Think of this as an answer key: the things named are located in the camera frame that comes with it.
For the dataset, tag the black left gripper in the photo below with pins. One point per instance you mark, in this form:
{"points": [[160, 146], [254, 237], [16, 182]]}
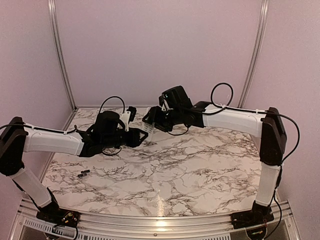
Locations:
{"points": [[135, 133]]}

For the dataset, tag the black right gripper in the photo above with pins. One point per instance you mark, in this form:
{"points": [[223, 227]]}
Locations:
{"points": [[154, 117]]}

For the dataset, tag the white remote control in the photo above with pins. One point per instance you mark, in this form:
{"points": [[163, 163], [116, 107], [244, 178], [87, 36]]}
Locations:
{"points": [[148, 128]]}

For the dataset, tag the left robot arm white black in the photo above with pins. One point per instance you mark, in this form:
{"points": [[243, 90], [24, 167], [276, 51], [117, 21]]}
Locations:
{"points": [[110, 130]]}

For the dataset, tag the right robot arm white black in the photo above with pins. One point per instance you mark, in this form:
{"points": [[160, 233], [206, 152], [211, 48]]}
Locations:
{"points": [[266, 125]]}

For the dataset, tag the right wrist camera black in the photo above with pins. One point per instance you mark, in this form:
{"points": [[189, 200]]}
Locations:
{"points": [[162, 101]]}

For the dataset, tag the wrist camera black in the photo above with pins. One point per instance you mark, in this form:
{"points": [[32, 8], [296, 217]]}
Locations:
{"points": [[162, 101], [132, 110]]}

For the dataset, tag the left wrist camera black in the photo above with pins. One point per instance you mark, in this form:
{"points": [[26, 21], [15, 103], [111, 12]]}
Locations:
{"points": [[132, 110]]}

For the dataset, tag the aluminium front table rail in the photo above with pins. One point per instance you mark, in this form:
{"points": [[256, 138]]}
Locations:
{"points": [[283, 227]]}

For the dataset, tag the white perforated cable duct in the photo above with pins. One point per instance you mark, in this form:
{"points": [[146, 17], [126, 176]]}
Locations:
{"points": [[81, 233]]}

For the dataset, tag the aluminium corner post left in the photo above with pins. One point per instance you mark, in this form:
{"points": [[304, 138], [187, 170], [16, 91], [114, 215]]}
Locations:
{"points": [[59, 51]]}

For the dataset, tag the aluminium corner post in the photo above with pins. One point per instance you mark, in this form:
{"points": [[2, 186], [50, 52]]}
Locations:
{"points": [[59, 51], [261, 29]]}

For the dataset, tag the aluminium corner post right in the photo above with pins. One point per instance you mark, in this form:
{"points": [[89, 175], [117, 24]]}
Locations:
{"points": [[261, 29]]}

